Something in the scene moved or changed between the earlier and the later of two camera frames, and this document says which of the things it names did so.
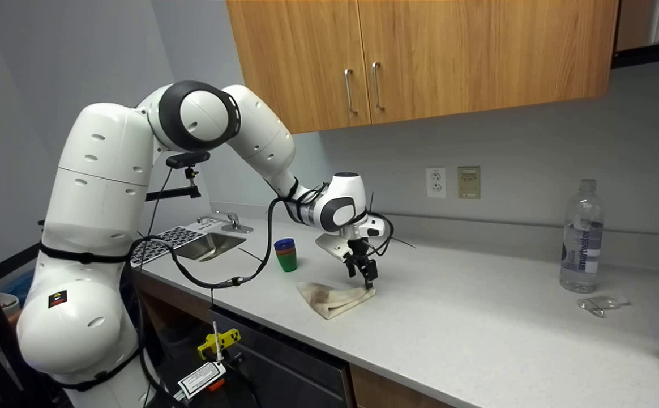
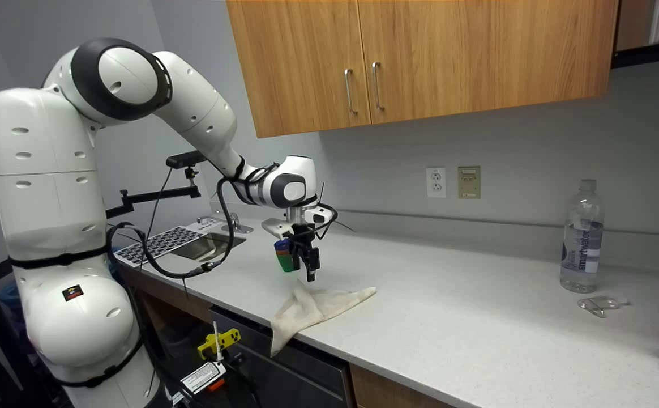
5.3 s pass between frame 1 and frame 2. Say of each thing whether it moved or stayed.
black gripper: moved
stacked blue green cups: stayed
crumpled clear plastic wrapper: stayed
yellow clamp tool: stayed
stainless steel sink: stayed
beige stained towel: moved
